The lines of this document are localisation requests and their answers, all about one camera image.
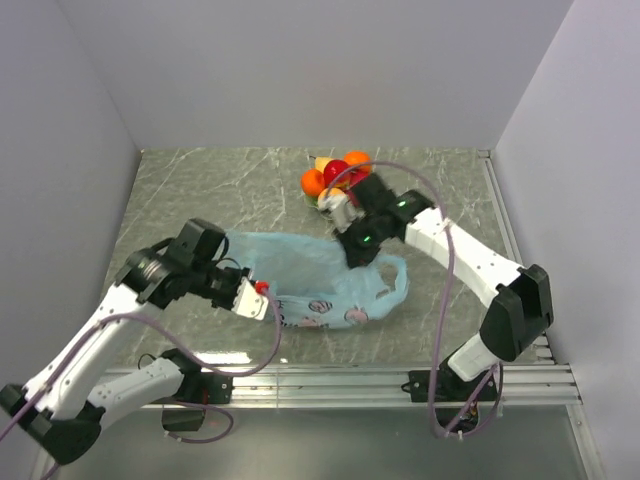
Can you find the orange fake tangerine front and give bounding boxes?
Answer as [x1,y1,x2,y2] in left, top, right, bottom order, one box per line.
[300,168,325,198]

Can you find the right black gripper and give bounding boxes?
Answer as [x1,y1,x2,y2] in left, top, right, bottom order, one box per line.
[334,213,387,269]

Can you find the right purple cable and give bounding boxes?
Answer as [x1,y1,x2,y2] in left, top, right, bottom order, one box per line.
[324,160,504,441]

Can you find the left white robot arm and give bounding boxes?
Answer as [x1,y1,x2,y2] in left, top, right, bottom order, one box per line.
[1,219,269,465]

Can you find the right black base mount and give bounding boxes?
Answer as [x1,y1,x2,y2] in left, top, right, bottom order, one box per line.
[399,367,501,434]

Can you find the aluminium rail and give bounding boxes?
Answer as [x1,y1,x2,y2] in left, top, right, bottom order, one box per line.
[477,150,557,365]
[99,364,584,409]

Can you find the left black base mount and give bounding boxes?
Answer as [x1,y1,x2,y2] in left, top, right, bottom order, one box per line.
[160,372,235,438]

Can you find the orange fake tangerine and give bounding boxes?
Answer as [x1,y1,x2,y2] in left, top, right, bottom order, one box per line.
[343,151,372,173]
[300,168,325,198]

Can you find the light blue plastic bag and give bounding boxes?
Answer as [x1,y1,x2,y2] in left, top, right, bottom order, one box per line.
[227,231,409,329]

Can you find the aluminium right side rail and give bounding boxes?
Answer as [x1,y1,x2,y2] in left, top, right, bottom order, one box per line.
[477,150,557,365]

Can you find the green leaf-shaped plate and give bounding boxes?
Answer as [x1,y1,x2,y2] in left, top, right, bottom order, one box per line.
[305,193,330,214]

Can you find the orange fake tangerine back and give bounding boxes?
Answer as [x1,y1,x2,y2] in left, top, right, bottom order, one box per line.
[343,151,372,173]

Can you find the red fake apple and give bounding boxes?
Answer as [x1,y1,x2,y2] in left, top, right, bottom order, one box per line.
[323,159,350,188]

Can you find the aluminium front rail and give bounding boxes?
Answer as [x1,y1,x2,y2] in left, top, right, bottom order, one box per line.
[99,364,584,409]

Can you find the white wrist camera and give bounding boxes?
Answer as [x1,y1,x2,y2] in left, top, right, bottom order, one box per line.
[231,278,269,321]
[318,193,362,233]

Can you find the yellow fake lemon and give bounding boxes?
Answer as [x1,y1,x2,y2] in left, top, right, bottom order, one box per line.
[314,156,332,172]

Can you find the yellow-orange fake peach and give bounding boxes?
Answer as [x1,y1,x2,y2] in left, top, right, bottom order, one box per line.
[317,187,345,204]

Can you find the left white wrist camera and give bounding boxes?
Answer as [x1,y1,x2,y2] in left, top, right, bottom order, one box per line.
[231,278,269,321]

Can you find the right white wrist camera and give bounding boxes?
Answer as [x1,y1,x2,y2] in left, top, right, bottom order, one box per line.
[318,193,362,233]

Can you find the red fake dragon fruit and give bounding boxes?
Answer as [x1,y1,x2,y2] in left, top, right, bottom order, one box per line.
[343,169,371,199]

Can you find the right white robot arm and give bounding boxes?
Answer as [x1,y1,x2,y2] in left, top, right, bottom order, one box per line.
[326,173,553,400]

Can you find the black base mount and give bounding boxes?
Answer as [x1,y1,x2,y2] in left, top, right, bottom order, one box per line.
[399,367,501,434]
[160,372,235,438]

